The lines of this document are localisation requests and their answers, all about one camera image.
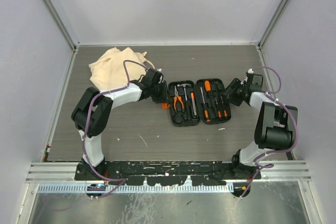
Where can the black plastic tool case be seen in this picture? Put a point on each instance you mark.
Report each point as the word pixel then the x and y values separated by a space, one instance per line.
pixel 217 90

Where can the orange black needle-nose pliers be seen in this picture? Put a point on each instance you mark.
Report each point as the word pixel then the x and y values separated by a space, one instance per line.
pixel 178 103

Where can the thin orange-tip screwdriver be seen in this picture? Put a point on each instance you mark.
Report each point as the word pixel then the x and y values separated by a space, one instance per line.
pixel 193 103

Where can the thin orange tip screwdriver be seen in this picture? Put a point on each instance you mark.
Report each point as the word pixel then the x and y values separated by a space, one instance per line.
pixel 207 118

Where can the beige cloth bag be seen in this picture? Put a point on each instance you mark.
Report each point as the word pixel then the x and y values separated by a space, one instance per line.
pixel 110 71

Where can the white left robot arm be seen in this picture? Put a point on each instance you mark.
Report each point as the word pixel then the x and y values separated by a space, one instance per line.
pixel 93 110

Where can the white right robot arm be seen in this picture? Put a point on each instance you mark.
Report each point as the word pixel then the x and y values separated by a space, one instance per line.
pixel 276 128

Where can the perforated cable tray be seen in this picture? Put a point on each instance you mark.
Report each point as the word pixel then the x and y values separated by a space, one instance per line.
pixel 98 188

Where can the small orange black screwdriver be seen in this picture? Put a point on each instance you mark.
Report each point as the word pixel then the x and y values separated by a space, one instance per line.
pixel 218 108

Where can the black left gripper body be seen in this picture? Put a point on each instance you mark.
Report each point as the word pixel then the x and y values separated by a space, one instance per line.
pixel 160 81

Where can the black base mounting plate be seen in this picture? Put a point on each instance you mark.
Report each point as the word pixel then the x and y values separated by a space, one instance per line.
pixel 136 173

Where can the large orange handle screwdriver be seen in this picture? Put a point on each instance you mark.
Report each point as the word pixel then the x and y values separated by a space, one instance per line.
pixel 207 86

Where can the aluminium front rail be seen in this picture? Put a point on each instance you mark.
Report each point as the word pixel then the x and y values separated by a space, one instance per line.
pixel 57 172

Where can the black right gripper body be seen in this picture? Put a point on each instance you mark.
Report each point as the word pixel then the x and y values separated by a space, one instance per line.
pixel 245 87

